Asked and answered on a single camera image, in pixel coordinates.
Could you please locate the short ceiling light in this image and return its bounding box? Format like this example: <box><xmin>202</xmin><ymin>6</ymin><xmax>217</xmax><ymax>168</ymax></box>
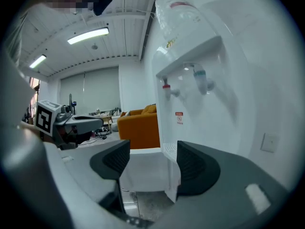
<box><xmin>29</xmin><ymin>54</ymin><xmax>47</xmax><ymax>69</ymax></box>

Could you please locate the red dispenser tap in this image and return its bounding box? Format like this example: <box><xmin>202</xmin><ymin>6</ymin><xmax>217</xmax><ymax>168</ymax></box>
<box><xmin>162</xmin><ymin>76</ymin><xmax>181</xmax><ymax>101</ymax></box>

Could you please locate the white water dispenser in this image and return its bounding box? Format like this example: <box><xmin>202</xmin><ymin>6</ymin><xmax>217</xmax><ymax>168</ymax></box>
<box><xmin>119</xmin><ymin>36</ymin><xmax>251</xmax><ymax>204</ymax></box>

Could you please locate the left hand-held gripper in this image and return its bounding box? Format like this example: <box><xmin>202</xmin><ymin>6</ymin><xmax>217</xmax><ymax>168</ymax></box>
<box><xmin>34</xmin><ymin>100</ymin><xmax>104</xmax><ymax>150</ymax></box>

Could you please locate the green dispenser tap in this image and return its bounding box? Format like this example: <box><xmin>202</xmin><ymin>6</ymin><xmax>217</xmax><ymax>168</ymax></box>
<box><xmin>183</xmin><ymin>62</ymin><xmax>215</xmax><ymax>95</ymax></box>

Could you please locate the white wall socket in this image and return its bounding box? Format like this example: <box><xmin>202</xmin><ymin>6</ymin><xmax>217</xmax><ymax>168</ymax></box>
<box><xmin>260</xmin><ymin>132</ymin><xmax>279</xmax><ymax>154</ymax></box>

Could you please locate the orange sofa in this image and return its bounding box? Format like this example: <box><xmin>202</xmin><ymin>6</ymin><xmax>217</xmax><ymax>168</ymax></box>
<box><xmin>116</xmin><ymin>104</ymin><xmax>161</xmax><ymax>150</ymax></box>

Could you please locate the grey window blind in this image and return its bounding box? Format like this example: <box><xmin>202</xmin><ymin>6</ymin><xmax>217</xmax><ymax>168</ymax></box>
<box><xmin>59</xmin><ymin>67</ymin><xmax>120</xmax><ymax>116</ymax></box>

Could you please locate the long ceiling light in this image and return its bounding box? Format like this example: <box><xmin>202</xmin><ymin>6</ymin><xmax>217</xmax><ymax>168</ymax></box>
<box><xmin>67</xmin><ymin>27</ymin><xmax>110</xmax><ymax>45</ymax></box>

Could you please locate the person's left forearm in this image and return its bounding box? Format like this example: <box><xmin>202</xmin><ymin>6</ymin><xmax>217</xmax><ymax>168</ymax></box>
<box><xmin>18</xmin><ymin>121</ymin><xmax>41</xmax><ymax>138</ymax></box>

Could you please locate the black head-mounted camera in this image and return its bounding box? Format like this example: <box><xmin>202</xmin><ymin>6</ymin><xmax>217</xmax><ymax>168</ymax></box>
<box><xmin>92</xmin><ymin>0</ymin><xmax>113</xmax><ymax>16</ymax></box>

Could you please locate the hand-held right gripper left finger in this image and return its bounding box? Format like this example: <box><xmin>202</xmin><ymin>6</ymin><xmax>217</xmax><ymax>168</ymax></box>
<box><xmin>90</xmin><ymin>139</ymin><xmax>131</xmax><ymax>213</ymax></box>

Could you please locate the round wooden coffee table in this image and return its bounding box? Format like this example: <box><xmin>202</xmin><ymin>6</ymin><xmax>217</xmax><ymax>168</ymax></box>
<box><xmin>94</xmin><ymin>114</ymin><xmax>113</xmax><ymax>129</ymax></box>

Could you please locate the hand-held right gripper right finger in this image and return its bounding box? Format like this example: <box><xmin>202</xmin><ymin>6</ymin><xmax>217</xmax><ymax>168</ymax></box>
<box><xmin>152</xmin><ymin>141</ymin><xmax>293</xmax><ymax>229</ymax></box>

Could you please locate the clear water bottle red label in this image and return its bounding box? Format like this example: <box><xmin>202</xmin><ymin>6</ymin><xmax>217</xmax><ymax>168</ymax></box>
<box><xmin>154</xmin><ymin>0</ymin><xmax>204</xmax><ymax>41</ymax></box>

